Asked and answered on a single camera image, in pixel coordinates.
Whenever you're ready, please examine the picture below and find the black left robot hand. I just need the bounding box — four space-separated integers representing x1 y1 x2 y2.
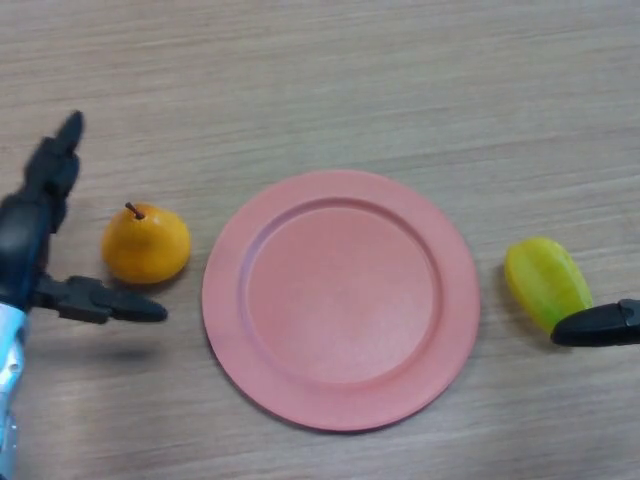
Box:
0 110 169 326

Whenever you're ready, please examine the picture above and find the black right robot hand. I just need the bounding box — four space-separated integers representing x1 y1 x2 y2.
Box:
550 298 640 348

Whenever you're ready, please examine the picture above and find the yellow pear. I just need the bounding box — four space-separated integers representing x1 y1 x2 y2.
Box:
100 201 192 285

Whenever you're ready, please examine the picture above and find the pink round plate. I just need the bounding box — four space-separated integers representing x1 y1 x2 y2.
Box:
201 170 482 433

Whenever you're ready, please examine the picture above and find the yellow-green starfruit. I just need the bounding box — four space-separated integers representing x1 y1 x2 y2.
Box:
503 236 595 335

